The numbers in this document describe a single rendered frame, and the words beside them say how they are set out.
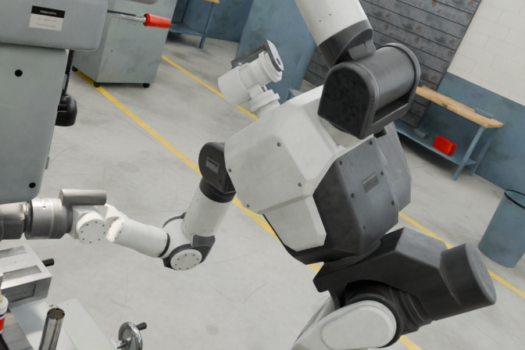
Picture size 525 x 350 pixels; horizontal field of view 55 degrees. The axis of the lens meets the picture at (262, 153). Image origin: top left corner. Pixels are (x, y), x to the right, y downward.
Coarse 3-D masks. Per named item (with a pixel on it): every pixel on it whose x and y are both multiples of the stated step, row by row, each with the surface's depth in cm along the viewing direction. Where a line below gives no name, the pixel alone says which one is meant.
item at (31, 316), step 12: (12, 312) 126; (24, 312) 127; (36, 312) 128; (24, 324) 124; (36, 324) 125; (36, 336) 122; (60, 336) 124; (36, 348) 119; (60, 348) 121; (72, 348) 122
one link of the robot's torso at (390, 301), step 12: (348, 288) 97; (360, 288) 95; (372, 288) 93; (384, 288) 92; (396, 288) 91; (348, 300) 95; (360, 300) 92; (372, 300) 91; (384, 300) 90; (396, 300) 91; (396, 312) 90; (408, 312) 90; (396, 324) 91; (408, 324) 91; (396, 336) 91
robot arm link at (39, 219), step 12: (12, 204) 104; (24, 204) 104; (36, 204) 104; (48, 204) 105; (0, 216) 98; (12, 216) 100; (24, 216) 102; (36, 216) 102; (48, 216) 104; (0, 228) 97; (12, 228) 100; (24, 228) 102; (36, 228) 102; (48, 228) 104; (0, 240) 98
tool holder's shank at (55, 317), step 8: (48, 312) 70; (56, 312) 71; (64, 312) 71; (48, 320) 70; (56, 320) 70; (48, 328) 70; (56, 328) 70; (48, 336) 70; (56, 336) 71; (40, 344) 72; (48, 344) 71; (56, 344) 72
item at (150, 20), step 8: (112, 16) 87; (120, 16) 88; (128, 16) 89; (136, 16) 90; (144, 16) 92; (152, 16) 92; (160, 16) 95; (144, 24) 93; (152, 24) 93; (160, 24) 94; (168, 24) 95
